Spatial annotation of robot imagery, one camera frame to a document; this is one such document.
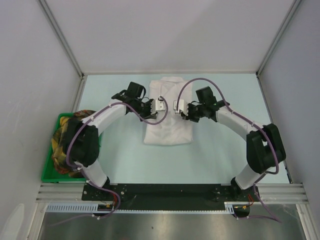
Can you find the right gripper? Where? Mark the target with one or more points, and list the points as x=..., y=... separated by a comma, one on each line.
x=189, y=117

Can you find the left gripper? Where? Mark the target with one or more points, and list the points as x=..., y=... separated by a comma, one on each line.
x=148, y=115

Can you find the white long sleeve shirt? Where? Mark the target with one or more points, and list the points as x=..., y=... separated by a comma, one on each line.
x=173, y=130

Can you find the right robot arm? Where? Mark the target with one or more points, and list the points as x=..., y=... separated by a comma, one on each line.
x=264, y=145

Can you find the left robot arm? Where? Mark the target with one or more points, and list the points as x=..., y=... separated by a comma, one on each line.
x=81, y=143

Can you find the yellow plaid shirt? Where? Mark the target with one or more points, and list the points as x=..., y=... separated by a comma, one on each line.
x=58, y=155

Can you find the green plastic bin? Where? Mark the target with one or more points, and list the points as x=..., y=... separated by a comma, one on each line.
x=49, y=174

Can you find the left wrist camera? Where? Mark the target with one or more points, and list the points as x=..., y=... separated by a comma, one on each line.
x=158, y=105

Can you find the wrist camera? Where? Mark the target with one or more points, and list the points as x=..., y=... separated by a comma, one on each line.
x=180, y=107
x=158, y=105

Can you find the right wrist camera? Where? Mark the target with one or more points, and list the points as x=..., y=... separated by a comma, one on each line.
x=180, y=107

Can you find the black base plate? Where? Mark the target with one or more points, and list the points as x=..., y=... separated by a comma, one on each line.
x=171, y=197

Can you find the white cable duct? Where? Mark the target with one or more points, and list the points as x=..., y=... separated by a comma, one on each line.
x=95, y=208

